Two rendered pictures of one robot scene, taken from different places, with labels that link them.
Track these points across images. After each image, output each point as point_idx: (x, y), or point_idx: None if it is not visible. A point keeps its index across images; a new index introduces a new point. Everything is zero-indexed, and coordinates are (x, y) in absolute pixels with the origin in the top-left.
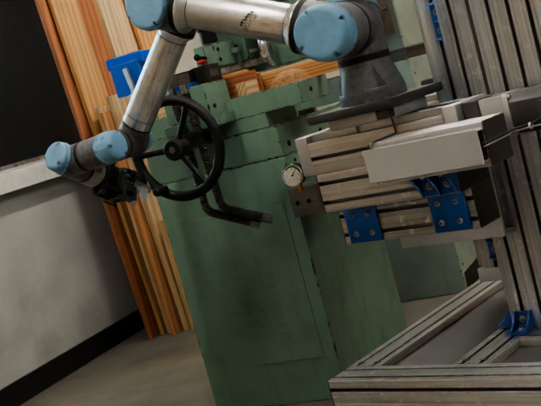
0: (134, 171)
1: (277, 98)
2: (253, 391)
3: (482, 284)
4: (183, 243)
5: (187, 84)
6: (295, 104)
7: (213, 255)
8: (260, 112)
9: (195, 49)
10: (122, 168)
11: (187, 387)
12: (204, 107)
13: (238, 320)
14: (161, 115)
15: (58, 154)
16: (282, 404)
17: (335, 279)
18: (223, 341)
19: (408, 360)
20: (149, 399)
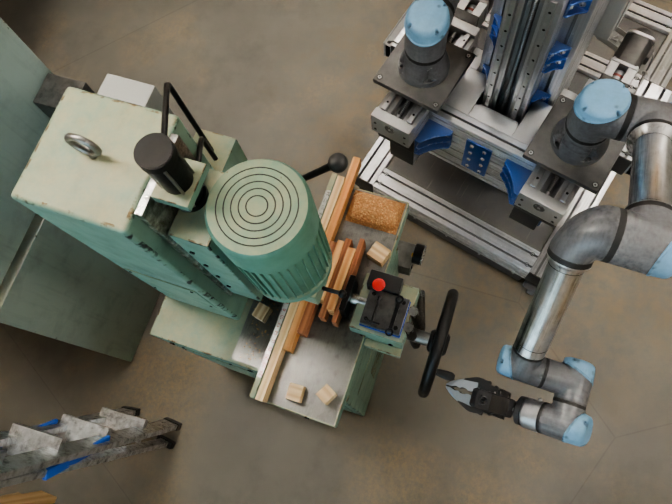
0: (488, 381)
1: (401, 230)
2: (375, 378)
3: (392, 185)
4: (360, 393)
5: (409, 306)
6: (406, 218)
7: (370, 367)
8: (394, 254)
9: (316, 295)
10: (498, 389)
11: (276, 461)
12: (417, 299)
13: (375, 368)
14: (273, 383)
15: (590, 426)
16: (382, 359)
17: None
18: (369, 389)
19: (523, 238)
20: (286, 497)
